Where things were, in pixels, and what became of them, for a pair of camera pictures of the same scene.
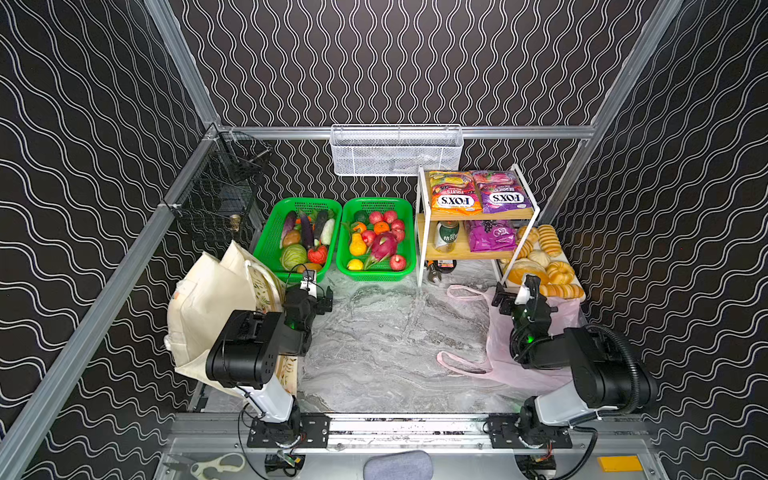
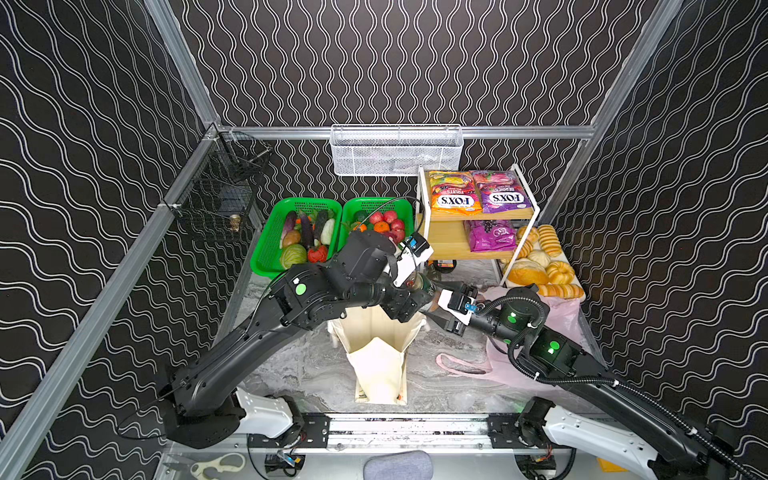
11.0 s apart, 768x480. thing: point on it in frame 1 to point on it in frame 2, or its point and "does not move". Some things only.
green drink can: (446, 236) to (422, 283)
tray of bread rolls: (542, 256) does not move
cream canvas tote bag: (205, 299) to (376, 347)
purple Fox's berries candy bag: (501, 191) does not move
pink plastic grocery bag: (502, 365) does not move
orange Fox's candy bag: (454, 193) does not move
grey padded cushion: (404, 465) does not move
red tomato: (318, 255) does not move
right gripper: (522, 305) to (447, 309)
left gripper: (318, 301) to (411, 300)
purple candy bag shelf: (492, 236) does not move
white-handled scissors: (210, 470) does not move
